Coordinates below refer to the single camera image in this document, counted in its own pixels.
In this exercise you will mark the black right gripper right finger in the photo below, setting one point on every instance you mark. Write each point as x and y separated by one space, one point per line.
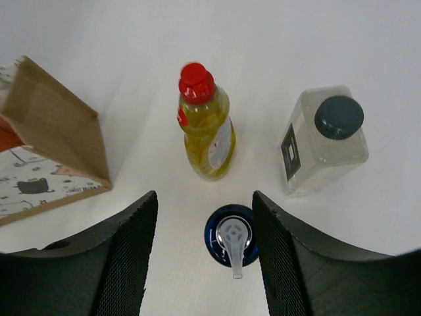
307 272

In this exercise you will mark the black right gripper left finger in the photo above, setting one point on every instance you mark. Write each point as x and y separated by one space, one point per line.
99 271

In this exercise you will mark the dark blue pump bottle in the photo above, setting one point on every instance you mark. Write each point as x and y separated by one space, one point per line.
230 238

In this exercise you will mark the burlap canvas bag cat print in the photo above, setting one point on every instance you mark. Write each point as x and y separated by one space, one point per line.
52 149

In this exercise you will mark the clear square bottle black cap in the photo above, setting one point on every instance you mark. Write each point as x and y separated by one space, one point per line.
323 140

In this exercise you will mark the yellow bottle red cap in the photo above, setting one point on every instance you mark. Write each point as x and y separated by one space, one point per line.
204 116

